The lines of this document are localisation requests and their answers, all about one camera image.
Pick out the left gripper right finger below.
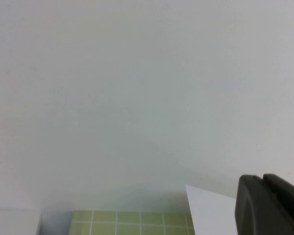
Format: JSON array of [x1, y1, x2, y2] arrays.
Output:
[[263, 173, 294, 235]]

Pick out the white grey box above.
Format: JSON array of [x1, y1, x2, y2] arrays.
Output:
[[0, 207, 74, 235]]

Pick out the green checkered tablecloth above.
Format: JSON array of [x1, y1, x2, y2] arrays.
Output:
[[68, 209, 196, 235]]

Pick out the AgileX robot brochure book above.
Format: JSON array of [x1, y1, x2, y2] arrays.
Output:
[[185, 185, 239, 235]]

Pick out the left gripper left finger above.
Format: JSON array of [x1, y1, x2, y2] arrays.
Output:
[[235, 174, 294, 235]]

